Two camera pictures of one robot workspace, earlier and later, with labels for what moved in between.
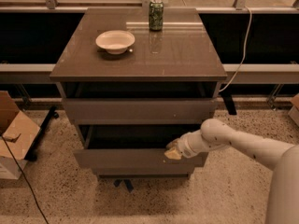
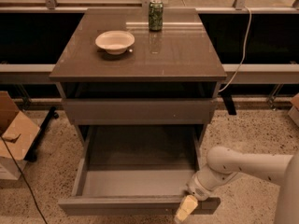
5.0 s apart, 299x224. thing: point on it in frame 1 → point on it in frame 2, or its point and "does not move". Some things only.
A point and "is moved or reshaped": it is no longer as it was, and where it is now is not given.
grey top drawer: (143, 111) does not move
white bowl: (115, 42) does not move
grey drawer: (134, 146) is moved or reshaped
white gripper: (184, 146) → (198, 189)
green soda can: (156, 14) does not move
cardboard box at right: (293, 112) does not move
